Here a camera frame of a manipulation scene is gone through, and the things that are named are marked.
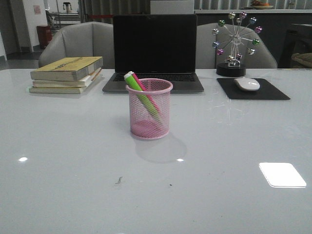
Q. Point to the green highlighter pen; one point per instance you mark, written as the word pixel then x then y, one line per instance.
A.
pixel 134 83

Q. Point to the pink mesh pen holder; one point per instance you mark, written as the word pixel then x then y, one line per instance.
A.
pixel 142 124

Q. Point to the grey open laptop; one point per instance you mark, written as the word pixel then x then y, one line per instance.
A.
pixel 155 46

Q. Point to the middle cream book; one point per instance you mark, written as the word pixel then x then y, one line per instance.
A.
pixel 84 82

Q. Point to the top yellow book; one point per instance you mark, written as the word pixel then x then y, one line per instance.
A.
pixel 68 69

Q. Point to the yellow book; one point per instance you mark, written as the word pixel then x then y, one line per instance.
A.
pixel 68 69
pixel 66 90

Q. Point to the right grey armchair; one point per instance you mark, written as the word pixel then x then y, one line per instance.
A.
pixel 253 56

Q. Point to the grey armchair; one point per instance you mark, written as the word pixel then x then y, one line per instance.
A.
pixel 81 40
pixel 253 56

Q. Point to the white computer mouse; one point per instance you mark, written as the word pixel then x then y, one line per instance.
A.
pixel 247 84

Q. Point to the left grey armchair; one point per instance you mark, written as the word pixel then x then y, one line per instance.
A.
pixel 81 40

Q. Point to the ferris wheel desk ornament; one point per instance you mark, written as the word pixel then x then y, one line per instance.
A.
pixel 232 66

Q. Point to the black mouse pad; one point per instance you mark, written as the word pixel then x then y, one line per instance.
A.
pixel 267 91

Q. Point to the bottom yellow book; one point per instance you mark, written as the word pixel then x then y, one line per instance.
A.
pixel 66 90

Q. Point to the red bin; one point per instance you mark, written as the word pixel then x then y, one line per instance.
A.
pixel 44 35

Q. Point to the fruit bowl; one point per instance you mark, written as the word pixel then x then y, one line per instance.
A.
pixel 260 5

